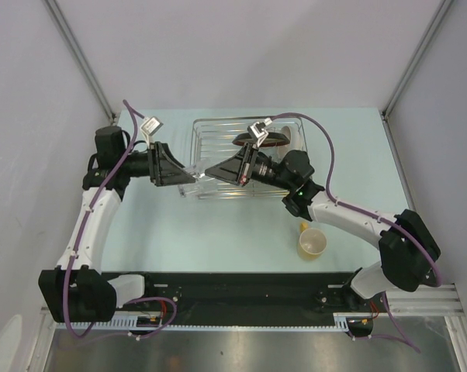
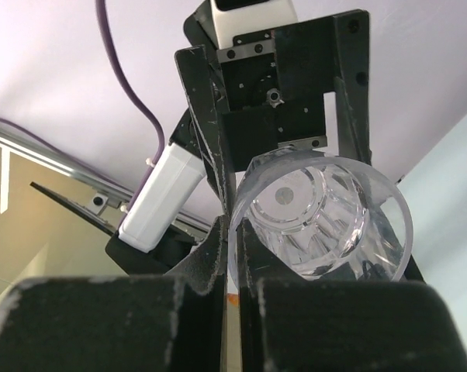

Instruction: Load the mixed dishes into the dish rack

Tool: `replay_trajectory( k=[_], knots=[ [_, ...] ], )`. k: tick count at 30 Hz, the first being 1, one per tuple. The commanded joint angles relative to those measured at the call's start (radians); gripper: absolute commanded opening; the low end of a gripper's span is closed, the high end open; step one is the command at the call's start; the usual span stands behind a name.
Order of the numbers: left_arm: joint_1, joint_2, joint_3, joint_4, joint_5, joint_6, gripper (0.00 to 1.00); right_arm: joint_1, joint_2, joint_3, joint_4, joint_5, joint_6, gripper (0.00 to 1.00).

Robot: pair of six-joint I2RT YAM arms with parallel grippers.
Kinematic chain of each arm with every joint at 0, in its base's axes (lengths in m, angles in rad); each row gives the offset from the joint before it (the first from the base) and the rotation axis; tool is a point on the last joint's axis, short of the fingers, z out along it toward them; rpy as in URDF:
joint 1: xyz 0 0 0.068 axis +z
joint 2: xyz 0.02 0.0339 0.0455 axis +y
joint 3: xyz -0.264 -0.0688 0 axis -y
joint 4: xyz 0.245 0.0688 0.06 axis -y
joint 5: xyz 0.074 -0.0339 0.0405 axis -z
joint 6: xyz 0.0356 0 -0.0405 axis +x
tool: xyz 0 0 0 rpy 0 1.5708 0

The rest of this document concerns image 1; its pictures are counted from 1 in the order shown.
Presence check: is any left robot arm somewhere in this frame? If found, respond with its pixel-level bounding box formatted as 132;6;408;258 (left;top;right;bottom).
38;117;195;324

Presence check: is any red rimmed plate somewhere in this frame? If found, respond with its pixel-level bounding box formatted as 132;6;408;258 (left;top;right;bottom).
232;132;290;147

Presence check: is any aluminium corner post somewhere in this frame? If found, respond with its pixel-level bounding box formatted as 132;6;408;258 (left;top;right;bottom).
42;0;116;124
380;0;455;117

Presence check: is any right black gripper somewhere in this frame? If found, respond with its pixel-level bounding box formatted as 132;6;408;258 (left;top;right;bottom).
206;142;294;191

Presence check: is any clear plastic cup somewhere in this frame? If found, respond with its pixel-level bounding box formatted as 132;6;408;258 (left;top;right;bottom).
178;161;218;198

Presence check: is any left aluminium corner post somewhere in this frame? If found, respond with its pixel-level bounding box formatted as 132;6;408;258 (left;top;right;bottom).
42;0;116;124

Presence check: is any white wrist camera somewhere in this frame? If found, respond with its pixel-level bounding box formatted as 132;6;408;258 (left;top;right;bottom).
247;117;272;149
140;116;164;145

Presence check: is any metal wire dish rack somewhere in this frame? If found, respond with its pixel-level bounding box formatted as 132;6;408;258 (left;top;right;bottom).
189;116;306;198

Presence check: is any white slotted cable duct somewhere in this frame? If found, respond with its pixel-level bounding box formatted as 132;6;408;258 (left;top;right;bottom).
109;312;374;331

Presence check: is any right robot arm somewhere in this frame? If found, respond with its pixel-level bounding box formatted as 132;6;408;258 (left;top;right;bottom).
205;143;441;311

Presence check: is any right aluminium corner post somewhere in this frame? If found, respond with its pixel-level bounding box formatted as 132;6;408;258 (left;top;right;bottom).
380;0;455;117

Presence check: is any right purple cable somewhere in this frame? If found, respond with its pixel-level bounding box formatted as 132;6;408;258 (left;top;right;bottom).
268;112;444;353

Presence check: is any yellow mug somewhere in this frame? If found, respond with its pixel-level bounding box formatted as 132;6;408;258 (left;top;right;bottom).
297;222;327;261

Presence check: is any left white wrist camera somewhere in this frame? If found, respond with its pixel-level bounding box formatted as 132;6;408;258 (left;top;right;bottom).
140;116;164;145

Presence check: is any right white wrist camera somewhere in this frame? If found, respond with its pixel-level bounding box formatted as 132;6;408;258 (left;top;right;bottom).
247;117;272;149

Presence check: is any white ceramic bowl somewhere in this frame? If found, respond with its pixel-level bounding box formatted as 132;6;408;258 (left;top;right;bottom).
279;126;303;151

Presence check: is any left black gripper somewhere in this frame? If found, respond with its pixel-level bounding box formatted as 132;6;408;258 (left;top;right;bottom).
119;142;196;187

